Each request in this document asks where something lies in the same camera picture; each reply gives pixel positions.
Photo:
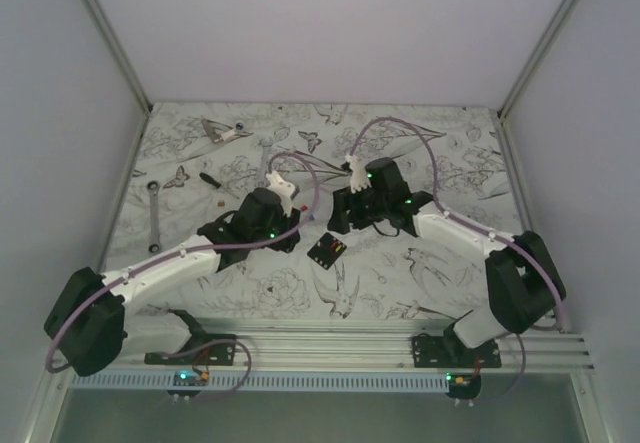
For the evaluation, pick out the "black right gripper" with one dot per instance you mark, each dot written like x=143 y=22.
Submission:
x=343 y=200

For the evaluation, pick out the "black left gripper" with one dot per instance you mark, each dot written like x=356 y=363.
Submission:
x=285 y=244

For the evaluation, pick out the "black fuse box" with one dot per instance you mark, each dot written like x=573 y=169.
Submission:
x=321 y=253

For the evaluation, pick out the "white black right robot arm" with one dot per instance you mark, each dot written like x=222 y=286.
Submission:
x=523 y=283

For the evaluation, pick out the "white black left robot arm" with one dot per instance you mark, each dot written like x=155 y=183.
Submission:
x=97 y=317

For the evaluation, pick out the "chrome ratchet wrench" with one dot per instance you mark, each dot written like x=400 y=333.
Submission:
x=154 y=238

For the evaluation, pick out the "left controller board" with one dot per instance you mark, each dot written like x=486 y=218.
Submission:
x=187 y=384

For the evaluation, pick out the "controller board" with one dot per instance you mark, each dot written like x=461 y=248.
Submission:
x=187 y=384
x=463 y=386

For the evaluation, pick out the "right controller board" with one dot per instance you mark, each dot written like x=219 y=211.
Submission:
x=463 y=386

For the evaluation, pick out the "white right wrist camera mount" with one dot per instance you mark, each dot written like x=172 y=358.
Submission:
x=359 y=176

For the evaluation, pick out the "black handled screwdriver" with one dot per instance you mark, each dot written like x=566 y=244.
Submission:
x=209 y=180

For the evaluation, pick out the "small metal bracket tool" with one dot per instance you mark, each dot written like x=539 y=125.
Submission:
x=211 y=131

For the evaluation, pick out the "aluminium frame rail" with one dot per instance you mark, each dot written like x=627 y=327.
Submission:
x=352 y=345

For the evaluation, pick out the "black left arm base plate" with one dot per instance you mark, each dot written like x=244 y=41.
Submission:
x=221 y=354

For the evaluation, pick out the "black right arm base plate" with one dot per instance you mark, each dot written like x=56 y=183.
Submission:
x=436 y=352

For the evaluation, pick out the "grey slotted cable duct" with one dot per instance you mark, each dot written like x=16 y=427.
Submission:
x=273 y=381

